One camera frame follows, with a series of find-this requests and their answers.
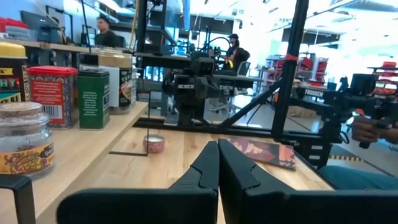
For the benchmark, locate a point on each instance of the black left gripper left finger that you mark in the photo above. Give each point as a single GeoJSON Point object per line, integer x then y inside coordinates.
{"type": "Point", "coordinates": [140, 205]}

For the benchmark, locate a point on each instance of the person's hand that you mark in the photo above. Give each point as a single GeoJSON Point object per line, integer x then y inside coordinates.
{"type": "Point", "coordinates": [363, 129]}

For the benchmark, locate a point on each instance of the wooden workbench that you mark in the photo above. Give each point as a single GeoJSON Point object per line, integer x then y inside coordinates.
{"type": "Point", "coordinates": [62, 47]}

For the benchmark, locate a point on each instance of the furikake jar tan lid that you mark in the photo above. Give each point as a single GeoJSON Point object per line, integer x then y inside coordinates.
{"type": "Point", "coordinates": [121, 84]}

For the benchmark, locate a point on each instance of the dark green spice tin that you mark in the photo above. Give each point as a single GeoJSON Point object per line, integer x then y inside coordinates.
{"type": "Point", "coordinates": [93, 99]}

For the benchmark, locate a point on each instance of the person's leg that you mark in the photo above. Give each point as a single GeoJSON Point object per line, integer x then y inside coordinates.
{"type": "Point", "coordinates": [357, 179]}

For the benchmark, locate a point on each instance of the canyon illustration book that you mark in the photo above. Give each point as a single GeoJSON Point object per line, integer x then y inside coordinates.
{"type": "Point", "coordinates": [267, 152]}

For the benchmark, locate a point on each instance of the person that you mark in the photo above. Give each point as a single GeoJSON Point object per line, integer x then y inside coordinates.
{"type": "Point", "coordinates": [236, 53]}
{"type": "Point", "coordinates": [105, 35]}

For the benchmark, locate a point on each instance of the chili onion jar yellow lid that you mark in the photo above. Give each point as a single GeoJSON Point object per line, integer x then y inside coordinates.
{"type": "Point", "coordinates": [12, 74]}

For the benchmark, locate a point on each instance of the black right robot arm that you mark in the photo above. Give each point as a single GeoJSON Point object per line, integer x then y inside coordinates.
{"type": "Point", "coordinates": [189, 109]}

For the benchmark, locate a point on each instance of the wooden shelf riser black legs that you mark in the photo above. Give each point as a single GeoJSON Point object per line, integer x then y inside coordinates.
{"type": "Point", "coordinates": [81, 149]}

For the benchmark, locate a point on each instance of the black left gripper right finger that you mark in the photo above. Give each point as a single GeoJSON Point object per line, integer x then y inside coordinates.
{"type": "Point", "coordinates": [295, 208]}

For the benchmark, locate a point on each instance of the red bin shelving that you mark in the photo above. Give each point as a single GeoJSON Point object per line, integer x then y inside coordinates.
{"type": "Point", "coordinates": [311, 65]}

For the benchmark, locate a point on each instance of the office chair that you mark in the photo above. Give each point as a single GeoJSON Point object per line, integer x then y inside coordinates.
{"type": "Point", "coordinates": [241, 70]}

